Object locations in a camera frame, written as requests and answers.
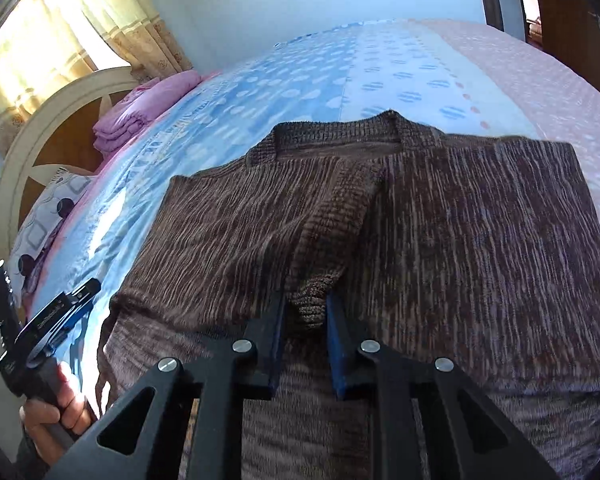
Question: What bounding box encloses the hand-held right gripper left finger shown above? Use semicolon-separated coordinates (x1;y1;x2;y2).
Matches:
45;290;287;480

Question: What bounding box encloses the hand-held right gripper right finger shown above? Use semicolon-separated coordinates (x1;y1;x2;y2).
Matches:
326;292;563;480

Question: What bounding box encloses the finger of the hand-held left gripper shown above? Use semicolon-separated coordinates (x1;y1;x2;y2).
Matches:
16;278;102;361

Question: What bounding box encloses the brown knitted sweater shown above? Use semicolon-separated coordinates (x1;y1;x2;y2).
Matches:
97;109;600;480

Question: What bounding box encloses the person's left forearm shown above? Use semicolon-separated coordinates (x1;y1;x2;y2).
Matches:
14;432;51;480

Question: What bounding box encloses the person's left hand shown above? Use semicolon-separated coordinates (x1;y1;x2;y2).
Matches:
19;360;99;467

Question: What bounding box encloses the circle print pillow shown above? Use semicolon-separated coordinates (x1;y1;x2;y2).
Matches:
7;167;93;311

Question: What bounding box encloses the cream and wood headboard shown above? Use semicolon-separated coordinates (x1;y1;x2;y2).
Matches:
0;66;141;256

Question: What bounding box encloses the folded pink blanket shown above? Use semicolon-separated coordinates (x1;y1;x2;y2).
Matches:
92;71;202;156

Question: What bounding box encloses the blue and pink bed sheet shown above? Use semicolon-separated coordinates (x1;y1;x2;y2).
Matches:
7;19;600;376

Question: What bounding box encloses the yellow patterned curtain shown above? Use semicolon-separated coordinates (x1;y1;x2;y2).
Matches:
0;0;195;146

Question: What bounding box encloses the brown wooden door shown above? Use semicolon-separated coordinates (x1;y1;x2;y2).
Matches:
526;0;600;97

